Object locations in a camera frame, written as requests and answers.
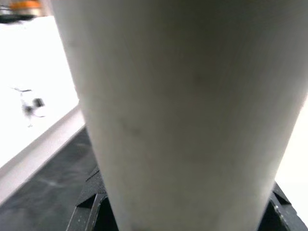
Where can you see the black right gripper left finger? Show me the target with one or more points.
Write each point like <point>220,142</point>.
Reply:
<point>92,192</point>

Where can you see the black power adapter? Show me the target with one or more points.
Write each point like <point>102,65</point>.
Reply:
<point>38,102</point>

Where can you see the white plastic table leg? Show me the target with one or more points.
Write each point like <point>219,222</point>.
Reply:
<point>183,108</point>

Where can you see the black tablecloth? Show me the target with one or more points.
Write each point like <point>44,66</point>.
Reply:
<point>48,190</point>

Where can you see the black wall plug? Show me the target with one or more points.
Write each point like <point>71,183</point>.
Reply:
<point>28,109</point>

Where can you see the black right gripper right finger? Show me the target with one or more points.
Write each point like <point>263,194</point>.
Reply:
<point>285,214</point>

